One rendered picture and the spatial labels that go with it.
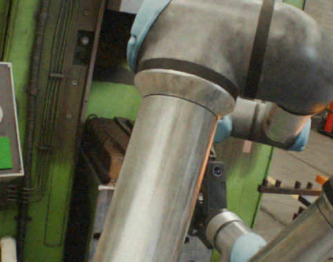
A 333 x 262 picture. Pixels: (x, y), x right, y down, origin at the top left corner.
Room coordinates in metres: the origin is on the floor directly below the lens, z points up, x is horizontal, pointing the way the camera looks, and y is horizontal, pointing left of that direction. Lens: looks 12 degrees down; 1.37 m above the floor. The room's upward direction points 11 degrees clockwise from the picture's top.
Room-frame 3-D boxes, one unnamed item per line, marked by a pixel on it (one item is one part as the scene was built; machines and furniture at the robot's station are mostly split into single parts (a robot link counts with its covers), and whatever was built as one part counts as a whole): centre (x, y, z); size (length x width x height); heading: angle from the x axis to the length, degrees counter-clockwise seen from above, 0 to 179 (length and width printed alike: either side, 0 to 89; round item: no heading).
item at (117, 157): (1.53, 0.05, 0.96); 0.42 x 0.20 x 0.09; 19
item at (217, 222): (0.89, -0.19, 1.00); 0.08 x 0.05 x 0.08; 109
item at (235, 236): (0.81, -0.21, 0.99); 0.11 x 0.08 x 0.09; 19
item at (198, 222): (0.96, -0.16, 0.99); 0.12 x 0.08 x 0.09; 19
